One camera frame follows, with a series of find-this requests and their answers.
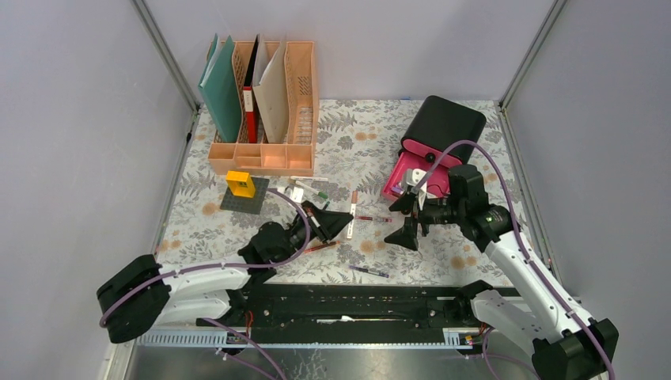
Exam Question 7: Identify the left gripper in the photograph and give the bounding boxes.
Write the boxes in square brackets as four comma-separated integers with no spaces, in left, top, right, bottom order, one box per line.
[275,200,353,264]

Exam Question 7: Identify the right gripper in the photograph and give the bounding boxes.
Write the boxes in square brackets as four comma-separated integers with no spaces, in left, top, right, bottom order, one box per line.
[384,189,465,251]

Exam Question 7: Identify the white marker green cap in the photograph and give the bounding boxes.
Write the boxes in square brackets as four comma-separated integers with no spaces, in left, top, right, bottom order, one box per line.
[294,180,328,200]

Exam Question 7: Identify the white marker black cap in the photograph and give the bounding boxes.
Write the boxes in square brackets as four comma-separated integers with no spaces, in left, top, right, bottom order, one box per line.
[290,176,328,182]

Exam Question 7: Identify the black pink drawer box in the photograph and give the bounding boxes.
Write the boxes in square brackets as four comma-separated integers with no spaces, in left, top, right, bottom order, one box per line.
[381,95,487,201]

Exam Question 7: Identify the red binder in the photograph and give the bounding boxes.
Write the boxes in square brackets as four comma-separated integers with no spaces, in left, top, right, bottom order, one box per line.
[243,35,260,143]

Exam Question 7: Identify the beige kraft notebook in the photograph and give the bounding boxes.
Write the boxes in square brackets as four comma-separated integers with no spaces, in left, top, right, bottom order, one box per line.
[252,35,289,143]

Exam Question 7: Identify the teal folder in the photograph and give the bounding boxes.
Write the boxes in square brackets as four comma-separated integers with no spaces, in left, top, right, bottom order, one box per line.
[198,34,242,143]

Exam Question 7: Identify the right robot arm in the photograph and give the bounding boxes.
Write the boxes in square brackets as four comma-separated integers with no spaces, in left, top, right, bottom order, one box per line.
[385,165,619,379]

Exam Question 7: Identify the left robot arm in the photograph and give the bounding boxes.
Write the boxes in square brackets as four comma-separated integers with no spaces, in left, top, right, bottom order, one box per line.
[97,201,354,344]

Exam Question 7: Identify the dark red pen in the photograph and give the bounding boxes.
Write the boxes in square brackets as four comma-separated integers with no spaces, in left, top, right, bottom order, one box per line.
[356,215,392,222]

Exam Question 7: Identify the purple pen near front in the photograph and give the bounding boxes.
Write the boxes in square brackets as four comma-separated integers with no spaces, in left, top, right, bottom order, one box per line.
[348,265,390,279]

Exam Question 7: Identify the orange plastic file organizer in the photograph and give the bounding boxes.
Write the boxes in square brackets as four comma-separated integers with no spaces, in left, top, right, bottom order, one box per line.
[207,41,319,177]

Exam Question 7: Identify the yellow block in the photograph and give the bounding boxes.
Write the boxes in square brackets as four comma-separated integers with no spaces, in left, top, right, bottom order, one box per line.
[226,170,256,199]

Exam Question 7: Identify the grey baseplate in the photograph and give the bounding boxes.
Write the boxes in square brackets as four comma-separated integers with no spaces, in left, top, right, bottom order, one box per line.
[219,177,270,215]

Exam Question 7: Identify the floral table mat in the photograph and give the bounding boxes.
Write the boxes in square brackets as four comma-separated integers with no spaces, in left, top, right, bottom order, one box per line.
[157,100,510,287]

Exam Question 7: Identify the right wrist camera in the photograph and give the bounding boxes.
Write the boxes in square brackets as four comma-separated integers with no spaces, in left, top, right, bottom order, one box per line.
[403,169,427,210]

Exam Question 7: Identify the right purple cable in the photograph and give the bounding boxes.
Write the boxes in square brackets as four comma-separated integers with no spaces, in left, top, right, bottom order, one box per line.
[414,139,617,380]

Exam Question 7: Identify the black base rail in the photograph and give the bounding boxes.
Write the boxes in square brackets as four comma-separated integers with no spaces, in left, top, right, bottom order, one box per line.
[144,281,525,346]

